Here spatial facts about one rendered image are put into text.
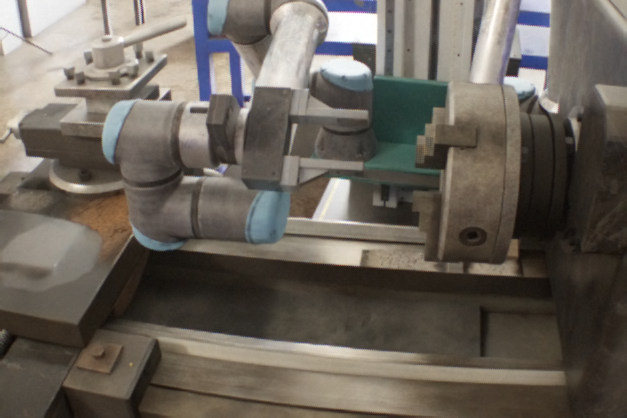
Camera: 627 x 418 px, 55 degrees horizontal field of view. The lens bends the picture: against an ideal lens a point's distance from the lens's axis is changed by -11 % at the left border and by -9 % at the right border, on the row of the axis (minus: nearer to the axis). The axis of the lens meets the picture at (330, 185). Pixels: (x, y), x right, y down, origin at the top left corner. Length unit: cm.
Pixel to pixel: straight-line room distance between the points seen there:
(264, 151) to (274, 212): 10
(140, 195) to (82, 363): 26
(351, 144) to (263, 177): 112
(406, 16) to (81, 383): 146
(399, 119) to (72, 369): 138
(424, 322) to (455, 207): 43
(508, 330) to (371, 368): 36
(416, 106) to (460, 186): 123
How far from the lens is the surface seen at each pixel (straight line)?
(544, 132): 88
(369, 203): 227
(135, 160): 91
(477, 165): 81
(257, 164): 84
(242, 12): 136
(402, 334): 119
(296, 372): 97
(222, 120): 80
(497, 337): 122
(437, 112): 101
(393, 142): 208
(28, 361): 102
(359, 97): 189
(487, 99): 86
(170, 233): 96
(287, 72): 113
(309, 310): 123
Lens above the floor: 155
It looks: 31 degrees down
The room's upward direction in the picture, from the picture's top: 1 degrees counter-clockwise
